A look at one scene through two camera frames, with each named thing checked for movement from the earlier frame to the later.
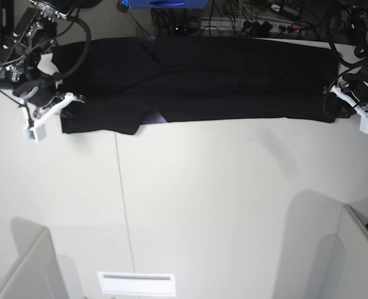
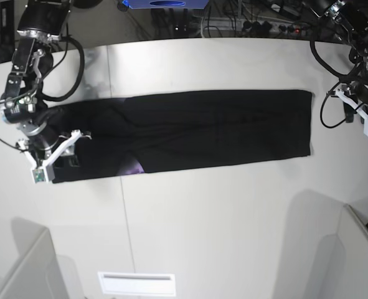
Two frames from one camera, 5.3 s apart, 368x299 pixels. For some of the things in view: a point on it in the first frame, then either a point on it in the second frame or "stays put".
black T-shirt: x=117 y=81 → x=129 y=135
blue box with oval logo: x=147 y=4 stays put
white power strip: x=253 y=26 stays put
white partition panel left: x=37 y=275 stays put
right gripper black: x=42 y=99 → x=42 y=141
